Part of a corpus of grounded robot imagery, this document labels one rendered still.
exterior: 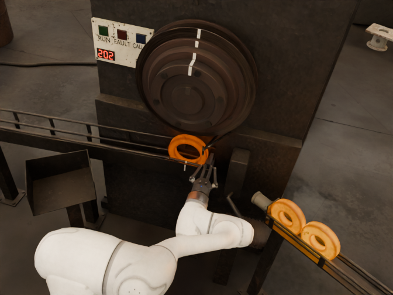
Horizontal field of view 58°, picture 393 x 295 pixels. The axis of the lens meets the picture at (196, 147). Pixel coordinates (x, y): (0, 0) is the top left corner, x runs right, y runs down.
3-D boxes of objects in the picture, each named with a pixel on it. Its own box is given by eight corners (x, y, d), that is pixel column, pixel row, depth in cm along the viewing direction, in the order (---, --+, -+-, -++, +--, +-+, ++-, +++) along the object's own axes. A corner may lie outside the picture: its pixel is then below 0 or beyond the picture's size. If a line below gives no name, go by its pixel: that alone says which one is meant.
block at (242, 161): (226, 179, 177) (234, 144, 160) (242, 184, 176) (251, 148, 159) (221, 195, 169) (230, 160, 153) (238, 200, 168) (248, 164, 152)
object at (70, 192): (54, 249, 201) (24, 160, 153) (101, 237, 210) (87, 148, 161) (57, 281, 188) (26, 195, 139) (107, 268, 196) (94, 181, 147)
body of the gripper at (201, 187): (188, 199, 149) (194, 182, 155) (207, 204, 148) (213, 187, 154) (189, 188, 144) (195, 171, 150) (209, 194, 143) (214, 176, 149)
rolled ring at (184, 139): (209, 143, 153) (211, 139, 155) (168, 134, 155) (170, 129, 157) (204, 172, 165) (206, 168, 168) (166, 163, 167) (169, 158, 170)
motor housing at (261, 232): (211, 262, 204) (225, 205, 168) (248, 273, 202) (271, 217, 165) (206, 283, 195) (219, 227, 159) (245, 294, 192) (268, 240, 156)
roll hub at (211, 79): (154, 115, 143) (155, 51, 124) (221, 130, 139) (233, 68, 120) (149, 123, 139) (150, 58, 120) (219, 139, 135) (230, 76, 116)
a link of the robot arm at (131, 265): (183, 246, 90) (133, 232, 92) (165, 273, 72) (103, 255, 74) (172, 295, 91) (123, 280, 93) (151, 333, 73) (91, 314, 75)
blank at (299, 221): (278, 191, 146) (273, 195, 144) (310, 213, 137) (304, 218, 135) (272, 216, 155) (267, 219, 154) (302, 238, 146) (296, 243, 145)
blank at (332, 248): (309, 213, 137) (304, 217, 135) (345, 238, 128) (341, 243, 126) (301, 238, 147) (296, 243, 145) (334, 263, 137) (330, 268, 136)
